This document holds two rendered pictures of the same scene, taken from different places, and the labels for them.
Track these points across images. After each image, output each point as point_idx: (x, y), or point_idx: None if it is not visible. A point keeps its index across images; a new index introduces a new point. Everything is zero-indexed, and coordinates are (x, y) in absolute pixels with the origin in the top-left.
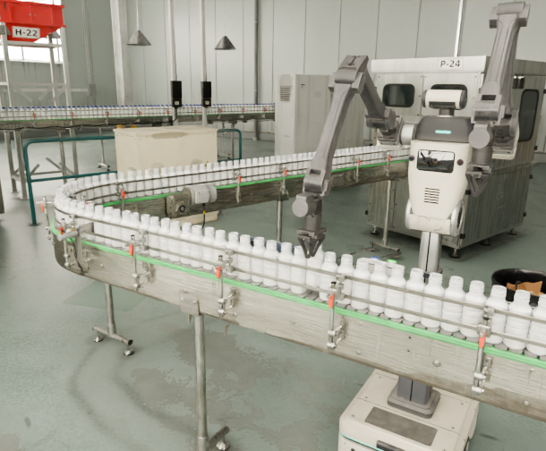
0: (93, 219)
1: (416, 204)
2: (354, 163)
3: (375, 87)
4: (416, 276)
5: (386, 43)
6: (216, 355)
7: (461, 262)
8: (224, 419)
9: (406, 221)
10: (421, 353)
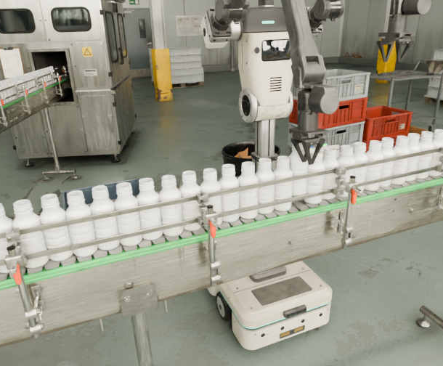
0: None
1: (263, 95)
2: (19, 94)
3: None
4: (392, 143)
5: None
6: (16, 361)
7: (126, 163)
8: None
9: (254, 114)
10: (401, 208)
